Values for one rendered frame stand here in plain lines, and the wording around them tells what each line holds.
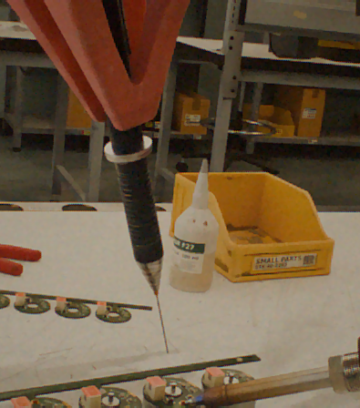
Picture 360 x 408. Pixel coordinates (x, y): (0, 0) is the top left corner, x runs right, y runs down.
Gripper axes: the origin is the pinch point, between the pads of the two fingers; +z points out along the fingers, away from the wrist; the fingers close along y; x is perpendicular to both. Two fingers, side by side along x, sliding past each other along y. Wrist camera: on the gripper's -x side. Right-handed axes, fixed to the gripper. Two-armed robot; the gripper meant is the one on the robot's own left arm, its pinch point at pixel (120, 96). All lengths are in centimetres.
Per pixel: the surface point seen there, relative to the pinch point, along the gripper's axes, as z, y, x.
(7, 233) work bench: 23.2, 36.5, -10.5
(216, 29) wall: 124, 346, -310
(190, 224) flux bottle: 19.8, 20.0, -17.7
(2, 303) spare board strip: 20.7, 23.3, -3.3
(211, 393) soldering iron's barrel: 12.4, -1.4, -1.1
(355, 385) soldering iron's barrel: 11.2, -6.1, -4.1
